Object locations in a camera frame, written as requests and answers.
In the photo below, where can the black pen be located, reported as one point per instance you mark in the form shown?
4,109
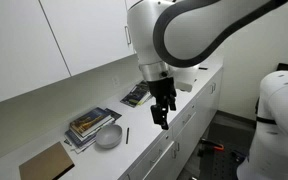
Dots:
127,135

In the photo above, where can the stack of books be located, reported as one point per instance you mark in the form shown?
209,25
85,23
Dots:
82,131

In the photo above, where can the dark magazine pile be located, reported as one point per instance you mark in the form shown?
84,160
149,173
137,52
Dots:
138,95

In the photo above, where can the brown cardboard sheet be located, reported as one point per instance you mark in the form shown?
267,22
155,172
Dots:
50,164

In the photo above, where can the black perforated mounting table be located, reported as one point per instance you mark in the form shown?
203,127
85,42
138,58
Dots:
222,165

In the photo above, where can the white upper cabinets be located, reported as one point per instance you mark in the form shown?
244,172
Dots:
45,41

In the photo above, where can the white wall outlet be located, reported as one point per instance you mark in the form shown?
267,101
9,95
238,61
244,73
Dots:
116,81

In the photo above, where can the white cabinets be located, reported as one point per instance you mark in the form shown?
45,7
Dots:
167,155
45,41

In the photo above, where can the black orange clamp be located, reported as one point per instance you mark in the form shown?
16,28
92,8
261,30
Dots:
215,145

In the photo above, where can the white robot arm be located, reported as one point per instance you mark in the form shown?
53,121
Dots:
183,33

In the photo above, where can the white lower cabinets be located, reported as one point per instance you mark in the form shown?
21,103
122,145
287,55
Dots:
167,155

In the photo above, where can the grey bowl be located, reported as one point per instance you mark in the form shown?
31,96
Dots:
109,136

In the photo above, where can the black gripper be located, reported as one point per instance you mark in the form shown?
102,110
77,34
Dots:
164,93

